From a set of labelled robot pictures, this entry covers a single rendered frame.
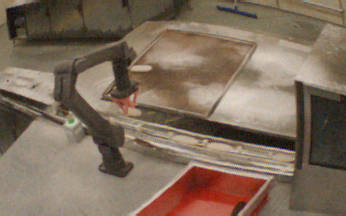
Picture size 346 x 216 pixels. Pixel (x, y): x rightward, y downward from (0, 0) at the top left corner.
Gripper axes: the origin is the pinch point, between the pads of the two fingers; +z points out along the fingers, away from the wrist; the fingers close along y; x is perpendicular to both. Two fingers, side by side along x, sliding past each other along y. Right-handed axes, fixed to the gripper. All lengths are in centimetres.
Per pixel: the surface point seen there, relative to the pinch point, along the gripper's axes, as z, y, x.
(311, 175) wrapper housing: -6, 22, 88
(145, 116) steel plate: 11.1, -12.1, -4.5
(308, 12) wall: 82, -370, -45
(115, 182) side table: 11.1, 28.2, 11.8
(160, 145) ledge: 6.9, 6.5, 17.1
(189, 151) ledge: 6.9, 6.0, 28.4
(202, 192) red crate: 10.7, 20.7, 42.9
